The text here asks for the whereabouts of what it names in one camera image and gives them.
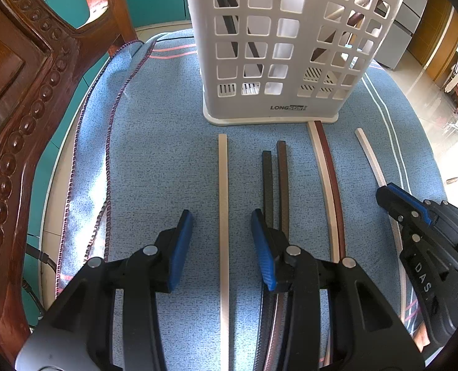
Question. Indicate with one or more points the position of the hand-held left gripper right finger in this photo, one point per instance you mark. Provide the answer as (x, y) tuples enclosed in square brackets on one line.
[(263, 251)]

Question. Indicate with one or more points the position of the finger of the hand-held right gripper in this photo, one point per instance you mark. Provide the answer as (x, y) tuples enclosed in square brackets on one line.
[(426, 216), (397, 205)]

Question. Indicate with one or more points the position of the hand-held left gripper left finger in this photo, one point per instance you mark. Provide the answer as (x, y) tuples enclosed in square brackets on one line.
[(179, 247)]

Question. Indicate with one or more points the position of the beige chopstick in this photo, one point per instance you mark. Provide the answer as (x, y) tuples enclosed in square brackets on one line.
[(321, 170), (370, 154), (224, 220), (335, 14)]

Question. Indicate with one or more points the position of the dark brown chopstick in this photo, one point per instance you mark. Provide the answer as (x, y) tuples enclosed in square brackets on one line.
[(232, 27), (283, 185)]

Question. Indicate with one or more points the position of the white plastic utensil basket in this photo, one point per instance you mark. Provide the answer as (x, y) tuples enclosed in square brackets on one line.
[(236, 110)]

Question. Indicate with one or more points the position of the blue striped cloth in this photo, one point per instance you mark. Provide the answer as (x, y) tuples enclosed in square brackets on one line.
[(155, 143)]

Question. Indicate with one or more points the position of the silver refrigerator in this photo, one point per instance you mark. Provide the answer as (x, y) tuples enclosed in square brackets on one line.
[(402, 42)]

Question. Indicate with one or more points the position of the brown wooden door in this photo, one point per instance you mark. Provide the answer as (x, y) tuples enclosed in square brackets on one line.
[(433, 34)]

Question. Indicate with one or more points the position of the carved brown wooden chair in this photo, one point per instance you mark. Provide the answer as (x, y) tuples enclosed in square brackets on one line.
[(20, 123)]

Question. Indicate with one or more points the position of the teal base cabinets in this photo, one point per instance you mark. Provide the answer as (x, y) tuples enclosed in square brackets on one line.
[(155, 0)]

